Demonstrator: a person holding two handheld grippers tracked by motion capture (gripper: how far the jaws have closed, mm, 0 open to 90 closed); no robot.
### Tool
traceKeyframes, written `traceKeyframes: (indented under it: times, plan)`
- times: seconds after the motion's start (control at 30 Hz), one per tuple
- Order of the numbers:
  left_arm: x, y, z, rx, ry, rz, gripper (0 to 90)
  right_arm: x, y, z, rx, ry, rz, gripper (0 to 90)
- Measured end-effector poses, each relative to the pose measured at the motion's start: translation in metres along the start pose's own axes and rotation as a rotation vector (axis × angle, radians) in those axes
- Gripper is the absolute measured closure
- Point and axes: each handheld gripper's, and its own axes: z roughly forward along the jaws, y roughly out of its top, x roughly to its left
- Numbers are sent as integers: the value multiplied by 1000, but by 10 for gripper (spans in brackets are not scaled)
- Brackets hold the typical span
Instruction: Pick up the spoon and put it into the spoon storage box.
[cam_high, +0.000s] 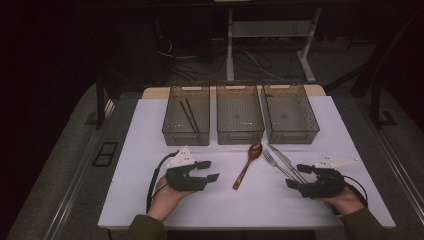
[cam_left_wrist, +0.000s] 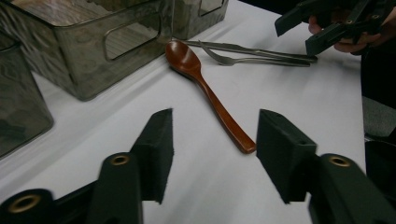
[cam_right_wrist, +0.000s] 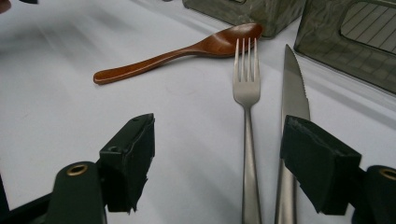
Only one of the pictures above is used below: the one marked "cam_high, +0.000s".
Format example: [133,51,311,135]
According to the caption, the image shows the person's left hand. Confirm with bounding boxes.
[146,175,196,222]

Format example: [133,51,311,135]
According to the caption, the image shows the black floor cables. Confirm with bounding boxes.
[154,16,278,83]

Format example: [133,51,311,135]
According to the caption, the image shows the white metal desk frame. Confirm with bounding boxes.
[225,8,323,84]

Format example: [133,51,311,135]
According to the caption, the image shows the white floor cable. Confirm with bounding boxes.
[241,49,279,82]

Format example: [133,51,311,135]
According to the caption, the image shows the black floor outlet frame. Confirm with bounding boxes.
[92,141,120,168]

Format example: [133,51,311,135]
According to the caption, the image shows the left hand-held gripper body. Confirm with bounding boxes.
[165,145,210,192]

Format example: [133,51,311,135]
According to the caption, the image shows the black metal stand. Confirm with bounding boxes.
[324,9,424,130]

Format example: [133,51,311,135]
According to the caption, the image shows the light wooden board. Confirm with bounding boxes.
[142,84,327,100]

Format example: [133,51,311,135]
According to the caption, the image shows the silver metal knife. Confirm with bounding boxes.
[266,143,309,185]

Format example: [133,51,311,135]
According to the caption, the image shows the clear grey plastic bin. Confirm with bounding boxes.
[161,83,211,147]
[215,83,266,146]
[261,82,321,145]

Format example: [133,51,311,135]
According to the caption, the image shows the person's right hand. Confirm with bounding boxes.
[321,186,366,216]

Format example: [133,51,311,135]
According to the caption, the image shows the brown wooden spoon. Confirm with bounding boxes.
[232,142,264,191]

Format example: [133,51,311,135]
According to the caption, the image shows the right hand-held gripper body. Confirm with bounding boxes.
[297,153,361,200]

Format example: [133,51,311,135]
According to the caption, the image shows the metal floor rail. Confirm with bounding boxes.
[364,114,424,216]
[43,99,116,240]

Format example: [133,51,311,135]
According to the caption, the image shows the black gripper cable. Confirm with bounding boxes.
[343,174,369,214]
[145,150,180,213]

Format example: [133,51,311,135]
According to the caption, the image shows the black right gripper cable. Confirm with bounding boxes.
[343,174,369,214]

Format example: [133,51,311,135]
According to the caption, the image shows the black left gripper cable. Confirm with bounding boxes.
[145,150,180,213]

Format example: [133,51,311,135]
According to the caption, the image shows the silver metal fork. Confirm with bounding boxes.
[262,148,303,184]

